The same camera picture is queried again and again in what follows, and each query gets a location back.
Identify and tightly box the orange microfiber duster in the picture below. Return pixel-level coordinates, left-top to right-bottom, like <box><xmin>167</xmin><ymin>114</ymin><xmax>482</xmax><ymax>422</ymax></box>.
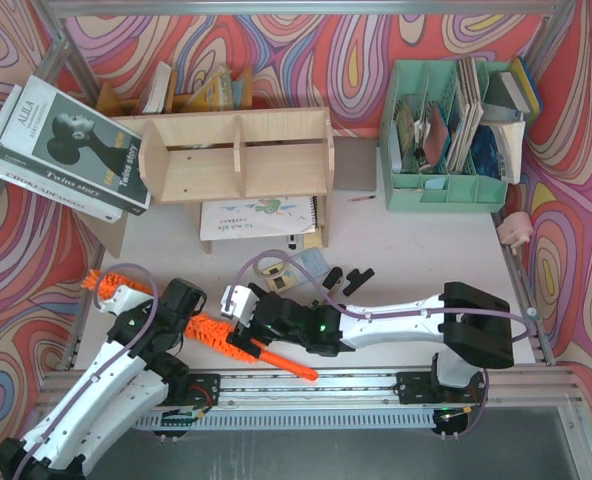
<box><xmin>81</xmin><ymin>269</ymin><xmax>319</xmax><ymax>381</ymax></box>

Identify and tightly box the small stapler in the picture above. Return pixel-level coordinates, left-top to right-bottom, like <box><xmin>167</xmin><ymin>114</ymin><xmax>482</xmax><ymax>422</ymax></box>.
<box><xmin>322</xmin><ymin>267</ymin><xmax>343</xmax><ymax>290</ymax></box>

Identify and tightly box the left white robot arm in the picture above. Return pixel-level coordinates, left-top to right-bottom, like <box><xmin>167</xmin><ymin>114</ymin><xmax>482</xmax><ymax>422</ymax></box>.
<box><xmin>0</xmin><ymin>279</ymin><xmax>207</xmax><ymax>479</ymax></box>

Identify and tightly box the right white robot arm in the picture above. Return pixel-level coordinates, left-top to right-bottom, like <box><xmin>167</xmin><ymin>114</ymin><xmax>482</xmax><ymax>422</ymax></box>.
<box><xmin>221</xmin><ymin>282</ymin><xmax>514</xmax><ymax>389</ymax></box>

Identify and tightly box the light wooden bookshelf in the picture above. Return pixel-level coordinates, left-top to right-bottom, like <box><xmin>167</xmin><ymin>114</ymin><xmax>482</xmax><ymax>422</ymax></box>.
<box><xmin>116</xmin><ymin>107</ymin><xmax>335</xmax><ymax>246</ymax></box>

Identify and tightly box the small beige box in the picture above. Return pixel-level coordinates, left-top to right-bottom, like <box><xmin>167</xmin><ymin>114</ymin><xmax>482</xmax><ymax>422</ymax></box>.
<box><xmin>262</xmin><ymin>263</ymin><xmax>302</xmax><ymax>293</ymax></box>

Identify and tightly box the black clip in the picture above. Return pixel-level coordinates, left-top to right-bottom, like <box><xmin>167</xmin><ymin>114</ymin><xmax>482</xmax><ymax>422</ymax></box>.
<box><xmin>343</xmin><ymin>268</ymin><xmax>375</xmax><ymax>297</ymax></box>

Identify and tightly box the black marker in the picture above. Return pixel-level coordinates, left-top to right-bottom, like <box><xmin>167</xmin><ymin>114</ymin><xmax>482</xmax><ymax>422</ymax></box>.
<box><xmin>287</xmin><ymin>235</ymin><xmax>297</xmax><ymax>250</ymax></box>

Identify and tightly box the spiral sketchbook with frog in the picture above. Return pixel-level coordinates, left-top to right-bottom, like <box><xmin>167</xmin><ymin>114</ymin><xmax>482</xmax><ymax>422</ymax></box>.
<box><xmin>199</xmin><ymin>197</ymin><xmax>317</xmax><ymax>241</ymax></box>

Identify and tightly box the small pencil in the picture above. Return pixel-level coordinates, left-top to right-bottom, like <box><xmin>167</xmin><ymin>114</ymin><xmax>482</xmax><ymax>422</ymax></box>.
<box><xmin>348</xmin><ymin>195</ymin><xmax>376</xmax><ymax>202</ymax></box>

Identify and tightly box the grey notebook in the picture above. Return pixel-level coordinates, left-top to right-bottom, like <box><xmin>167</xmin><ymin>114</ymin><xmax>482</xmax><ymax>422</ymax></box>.
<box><xmin>333</xmin><ymin>136</ymin><xmax>377</xmax><ymax>191</ymax></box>

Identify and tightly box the white book under magazine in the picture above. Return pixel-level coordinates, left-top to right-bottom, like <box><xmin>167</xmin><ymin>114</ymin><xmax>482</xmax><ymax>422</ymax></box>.
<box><xmin>0</xmin><ymin>85</ymin><xmax>123</xmax><ymax>223</ymax></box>

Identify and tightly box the mint green desk organizer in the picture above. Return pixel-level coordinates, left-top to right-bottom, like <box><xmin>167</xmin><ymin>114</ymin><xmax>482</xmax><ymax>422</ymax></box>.
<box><xmin>379</xmin><ymin>56</ymin><xmax>508</xmax><ymax>213</ymax></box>

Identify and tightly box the pink pig figurine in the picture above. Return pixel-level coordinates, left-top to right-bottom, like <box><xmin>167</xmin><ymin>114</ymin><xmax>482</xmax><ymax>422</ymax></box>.
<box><xmin>497</xmin><ymin>211</ymin><xmax>533</xmax><ymax>255</ymax></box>

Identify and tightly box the red brown booklet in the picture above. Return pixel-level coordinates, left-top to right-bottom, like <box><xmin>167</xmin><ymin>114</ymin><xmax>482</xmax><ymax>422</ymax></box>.
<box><xmin>422</xmin><ymin>102</ymin><xmax>450</xmax><ymax>168</ymax></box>

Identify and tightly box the white book in rack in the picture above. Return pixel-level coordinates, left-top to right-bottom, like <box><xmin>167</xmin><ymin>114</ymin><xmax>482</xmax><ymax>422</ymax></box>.
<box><xmin>139</xmin><ymin>61</ymin><xmax>172</xmax><ymax>115</ymax></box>

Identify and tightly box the large Twins story magazine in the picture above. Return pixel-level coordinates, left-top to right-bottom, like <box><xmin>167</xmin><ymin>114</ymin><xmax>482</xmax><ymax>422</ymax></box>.
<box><xmin>0</xmin><ymin>76</ymin><xmax>150</xmax><ymax>215</ymax></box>

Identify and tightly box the yellow book in rack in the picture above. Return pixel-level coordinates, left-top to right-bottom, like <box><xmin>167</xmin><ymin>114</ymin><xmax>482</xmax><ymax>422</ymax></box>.
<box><xmin>181</xmin><ymin>64</ymin><xmax>234</xmax><ymax>112</ymax></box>

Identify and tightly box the blue patterned book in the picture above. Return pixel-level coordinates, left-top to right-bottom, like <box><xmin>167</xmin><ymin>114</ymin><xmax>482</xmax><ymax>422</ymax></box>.
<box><xmin>470</xmin><ymin>125</ymin><xmax>500</xmax><ymax>179</ymax></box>

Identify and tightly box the white open book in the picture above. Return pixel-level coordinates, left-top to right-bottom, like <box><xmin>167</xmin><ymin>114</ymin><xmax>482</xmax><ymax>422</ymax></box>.
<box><xmin>488</xmin><ymin>120</ymin><xmax>525</xmax><ymax>184</ymax></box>

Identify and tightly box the grey book on organizer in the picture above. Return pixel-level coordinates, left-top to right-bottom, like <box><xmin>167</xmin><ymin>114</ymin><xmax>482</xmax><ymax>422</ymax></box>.
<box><xmin>483</xmin><ymin>71</ymin><xmax>531</xmax><ymax>118</ymax></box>

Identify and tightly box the blue yellow book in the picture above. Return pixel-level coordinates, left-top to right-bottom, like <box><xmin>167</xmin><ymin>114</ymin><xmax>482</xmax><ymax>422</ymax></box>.
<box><xmin>509</xmin><ymin>57</ymin><xmax>542</xmax><ymax>117</ymax></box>

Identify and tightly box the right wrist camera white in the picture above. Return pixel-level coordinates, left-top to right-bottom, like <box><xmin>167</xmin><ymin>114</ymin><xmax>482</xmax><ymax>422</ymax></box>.
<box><xmin>221</xmin><ymin>285</ymin><xmax>259</xmax><ymax>324</ymax></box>

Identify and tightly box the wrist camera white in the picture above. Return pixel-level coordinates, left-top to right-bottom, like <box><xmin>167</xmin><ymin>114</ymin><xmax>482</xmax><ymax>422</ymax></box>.
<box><xmin>221</xmin><ymin>285</ymin><xmax>259</xmax><ymax>324</ymax></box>
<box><xmin>97</xmin><ymin>285</ymin><xmax>153</xmax><ymax>316</ymax></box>

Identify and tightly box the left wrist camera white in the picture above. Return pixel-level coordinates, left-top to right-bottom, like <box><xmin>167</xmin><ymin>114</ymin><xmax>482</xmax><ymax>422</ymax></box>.
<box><xmin>97</xmin><ymin>285</ymin><xmax>153</xmax><ymax>316</ymax></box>

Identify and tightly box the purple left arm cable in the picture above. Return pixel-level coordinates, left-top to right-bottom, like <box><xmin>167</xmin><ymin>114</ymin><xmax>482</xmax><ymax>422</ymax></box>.
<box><xmin>10</xmin><ymin>263</ymin><xmax>160</xmax><ymax>476</ymax></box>

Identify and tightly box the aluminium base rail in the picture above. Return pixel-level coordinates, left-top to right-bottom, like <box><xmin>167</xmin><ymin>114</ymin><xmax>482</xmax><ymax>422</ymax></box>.
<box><xmin>40</xmin><ymin>364</ymin><xmax>587</xmax><ymax>431</ymax></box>

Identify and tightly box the tape roll ring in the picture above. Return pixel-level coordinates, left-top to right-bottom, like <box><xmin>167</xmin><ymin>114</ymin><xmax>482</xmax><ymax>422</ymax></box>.
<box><xmin>253</xmin><ymin>249</ymin><xmax>290</xmax><ymax>277</ymax></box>

